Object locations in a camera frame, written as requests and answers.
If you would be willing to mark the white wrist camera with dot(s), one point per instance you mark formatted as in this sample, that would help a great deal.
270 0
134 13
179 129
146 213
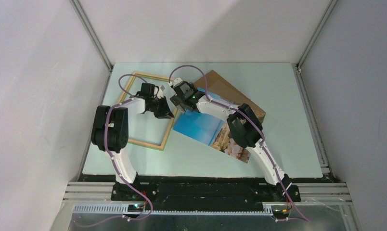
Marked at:
173 82
159 94

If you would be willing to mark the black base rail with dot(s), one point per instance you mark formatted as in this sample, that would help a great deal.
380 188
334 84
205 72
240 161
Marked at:
198 194

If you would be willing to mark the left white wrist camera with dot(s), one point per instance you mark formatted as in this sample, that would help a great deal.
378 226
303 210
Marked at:
159 94

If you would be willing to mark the brown backing board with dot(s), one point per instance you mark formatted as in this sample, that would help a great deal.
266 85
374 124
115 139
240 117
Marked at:
218 87

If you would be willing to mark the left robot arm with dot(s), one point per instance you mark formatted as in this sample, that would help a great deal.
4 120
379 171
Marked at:
110 131

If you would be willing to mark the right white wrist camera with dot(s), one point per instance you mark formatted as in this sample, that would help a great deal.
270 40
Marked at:
173 82

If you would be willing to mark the seaside landscape photo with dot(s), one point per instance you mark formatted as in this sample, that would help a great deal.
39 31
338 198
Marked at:
212 132

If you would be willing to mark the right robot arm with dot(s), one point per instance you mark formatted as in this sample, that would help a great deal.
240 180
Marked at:
273 174

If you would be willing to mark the aluminium frame rails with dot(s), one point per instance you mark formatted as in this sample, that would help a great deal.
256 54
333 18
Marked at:
87 206

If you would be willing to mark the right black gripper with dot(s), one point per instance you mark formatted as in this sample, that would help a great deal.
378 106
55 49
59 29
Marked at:
177 101

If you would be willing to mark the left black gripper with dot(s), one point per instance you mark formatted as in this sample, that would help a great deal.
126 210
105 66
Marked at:
165 111

